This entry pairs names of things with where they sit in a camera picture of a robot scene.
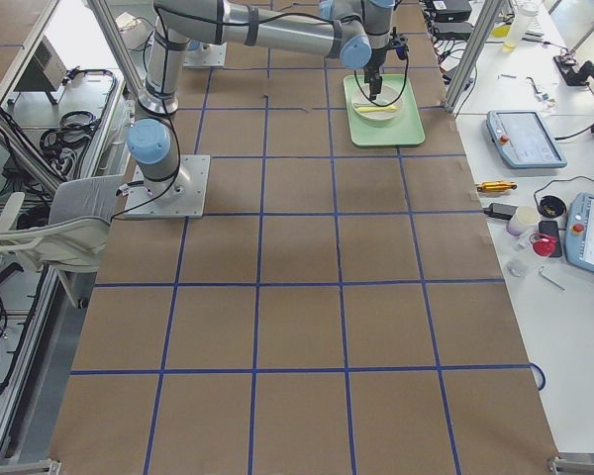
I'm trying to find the light green plastic tray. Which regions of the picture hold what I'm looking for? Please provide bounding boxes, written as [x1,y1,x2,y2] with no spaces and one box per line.
[344,74,426,146]

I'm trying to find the white paper cup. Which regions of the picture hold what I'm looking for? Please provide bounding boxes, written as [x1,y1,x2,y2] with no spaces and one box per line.
[506,206,541,237]

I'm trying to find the yellow plastic fork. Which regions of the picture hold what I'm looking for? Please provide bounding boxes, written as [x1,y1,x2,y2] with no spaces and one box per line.
[353,104,399,113]

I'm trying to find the black power adapter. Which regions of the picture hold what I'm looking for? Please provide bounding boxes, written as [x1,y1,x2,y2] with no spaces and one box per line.
[483,202,517,221]

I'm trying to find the blue teach pendant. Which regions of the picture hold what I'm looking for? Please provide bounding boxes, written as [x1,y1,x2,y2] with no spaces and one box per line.
[564,193,594,273]
[486,110,567,169]

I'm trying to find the blue teach pendant far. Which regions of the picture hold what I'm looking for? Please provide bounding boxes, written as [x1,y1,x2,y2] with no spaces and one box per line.
[486,110,567,169]

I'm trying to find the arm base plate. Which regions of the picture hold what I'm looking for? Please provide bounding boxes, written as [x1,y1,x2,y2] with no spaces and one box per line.
[183,41,227,69]
[124,154,211,219]

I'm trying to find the grey office chair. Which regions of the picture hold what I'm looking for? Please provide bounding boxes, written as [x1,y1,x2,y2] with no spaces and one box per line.
[0,175,123,309]

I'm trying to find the white round plate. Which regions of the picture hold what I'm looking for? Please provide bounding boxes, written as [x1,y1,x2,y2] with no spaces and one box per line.
[350,86,403,122]

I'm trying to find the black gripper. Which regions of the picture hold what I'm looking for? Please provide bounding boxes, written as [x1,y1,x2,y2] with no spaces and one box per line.
[363,47,389,94]

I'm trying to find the blue teach pendant near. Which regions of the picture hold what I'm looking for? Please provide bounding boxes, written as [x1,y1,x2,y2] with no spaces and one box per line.
[564,193,594,273]

